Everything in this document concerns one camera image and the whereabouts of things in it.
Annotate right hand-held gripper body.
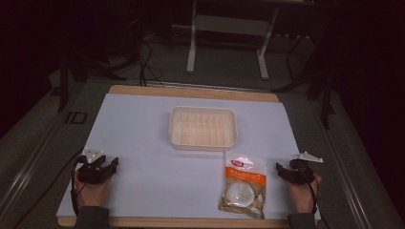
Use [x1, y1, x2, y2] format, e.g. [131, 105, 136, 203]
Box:
[286, 151, 325, 186]

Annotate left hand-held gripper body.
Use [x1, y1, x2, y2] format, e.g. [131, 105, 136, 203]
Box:
[76, 146, 110, 185]

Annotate person's left hand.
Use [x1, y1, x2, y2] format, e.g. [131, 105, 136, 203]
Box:
[74, 169, 113, 208]

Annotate person's right hand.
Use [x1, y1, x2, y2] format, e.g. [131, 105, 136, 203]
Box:
[286, 173, 323, 215]

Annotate orange and clear snack packet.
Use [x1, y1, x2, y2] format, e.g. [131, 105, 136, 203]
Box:
[218, 151, 268, 220]

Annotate white table mat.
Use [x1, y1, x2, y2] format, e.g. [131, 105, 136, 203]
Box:
[55, 93, 322, 221]

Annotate cream plastic tray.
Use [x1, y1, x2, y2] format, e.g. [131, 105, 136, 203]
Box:
[168, 105, 239, 152]

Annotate black metal stand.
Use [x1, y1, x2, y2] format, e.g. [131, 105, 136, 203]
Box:
[271, 34, 337, 131]
[56, 47, 128, 113]

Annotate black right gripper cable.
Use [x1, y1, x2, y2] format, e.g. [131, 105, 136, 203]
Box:
[299, 165, 324, 229]

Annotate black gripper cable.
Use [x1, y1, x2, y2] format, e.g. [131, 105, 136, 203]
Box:
[11, 149, 89, 229]
[299, 165, 324, 229]

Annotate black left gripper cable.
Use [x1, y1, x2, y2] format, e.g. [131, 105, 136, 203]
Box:
[11, 149, 89, 229]

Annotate black floor cables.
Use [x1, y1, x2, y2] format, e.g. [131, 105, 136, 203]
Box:
[137, 40, 166, 89]

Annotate white metal desk frame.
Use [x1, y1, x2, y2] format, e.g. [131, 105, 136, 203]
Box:
[185, 0, 282, 81]

